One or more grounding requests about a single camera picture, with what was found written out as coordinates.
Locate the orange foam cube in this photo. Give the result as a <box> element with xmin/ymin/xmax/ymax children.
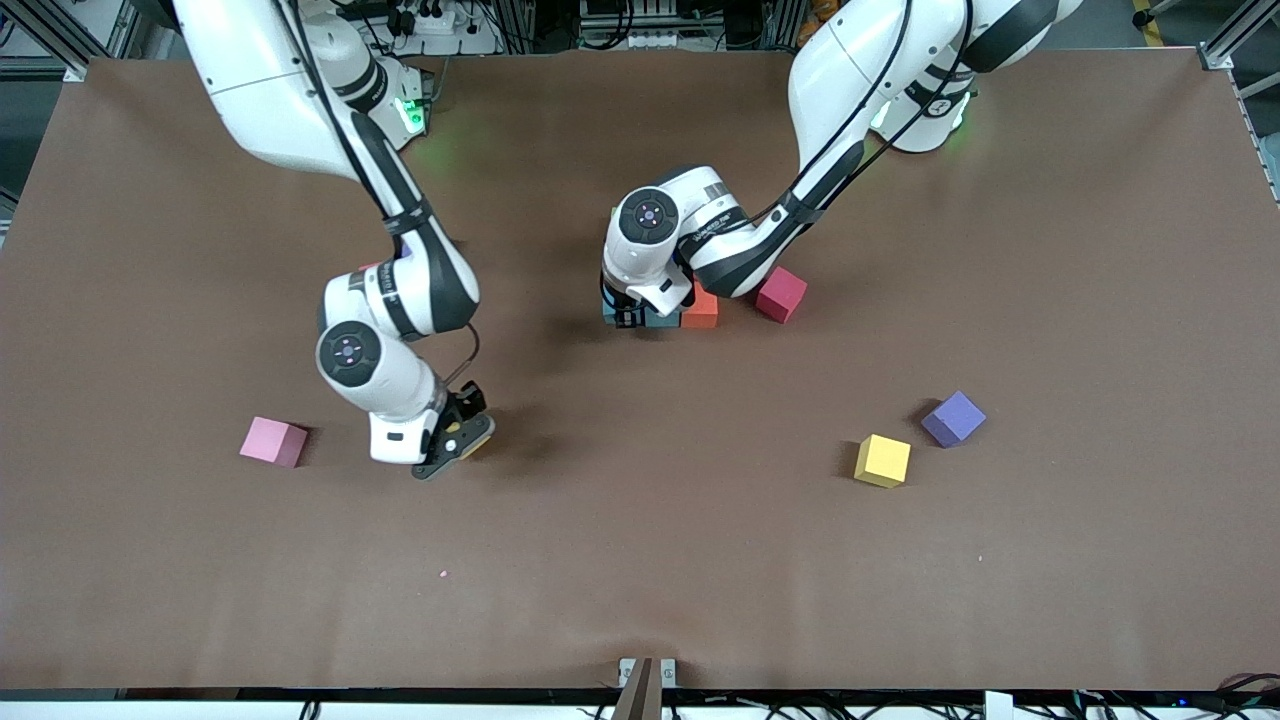
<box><xmin>680</xmin><ymin>283</ymin><xmax>720</xmax><ymax>330</ymax></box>

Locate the pink foam cube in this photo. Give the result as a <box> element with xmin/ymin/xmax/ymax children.
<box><xmin>239</xmin><ymin>416</ymin><xmax>310</xmax><ymax>469</ymax></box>

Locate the purple foam cube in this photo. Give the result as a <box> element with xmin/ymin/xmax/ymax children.
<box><xmin>921</xmin><ymin>390</ymin><xmax>988</xmax><ymax>448</ymax></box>

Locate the brown table cover sheet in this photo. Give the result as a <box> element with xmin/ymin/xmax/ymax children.
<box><xmin>0</xmin><ymin>48</ymin><xmax>1280</xmax><ymax>691</ymax></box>

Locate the white rack device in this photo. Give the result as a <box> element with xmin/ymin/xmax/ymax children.
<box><xmin>578</xmin><ymin>0</ymin><xmax>701</xmax><ymax>51</ymax></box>

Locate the white power strip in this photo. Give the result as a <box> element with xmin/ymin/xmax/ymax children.
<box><xmin>385</xmin><ymin>0</ymin><xmax>501</xmax><ymax>56</ymax></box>

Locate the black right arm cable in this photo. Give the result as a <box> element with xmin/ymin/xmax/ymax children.
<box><xmin>445</xmin><ymin>322</ymin><xmax>482</xmax><ymax>387</ymax></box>

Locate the silver metal bracket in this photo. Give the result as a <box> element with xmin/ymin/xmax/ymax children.
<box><xmin>617</xmin><ymin>657</ymin><xmax>678</xmax><ymax>689</ymax></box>

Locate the brown camera stand post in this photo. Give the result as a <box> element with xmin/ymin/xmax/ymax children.
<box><xmin>610</xmin><ymin>658</ymin><xmax>664</xmax><ymax>720</ymax></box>

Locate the aluminium frame profile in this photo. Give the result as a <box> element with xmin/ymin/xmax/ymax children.
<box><xmin>1198</xmin><ymin>0</ymin><xmax>1280</xmax><ymax>73</ymax></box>
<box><xmin>0</xmin><ymin>0</ymin><xmax>151</xmax><ymax>83</ymax></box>

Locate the black cable bundle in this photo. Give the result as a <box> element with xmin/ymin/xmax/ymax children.
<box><xmin>1213</xmin><ymin>672</ymin><xmax>1280</xmax><ymax>713</ymax></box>

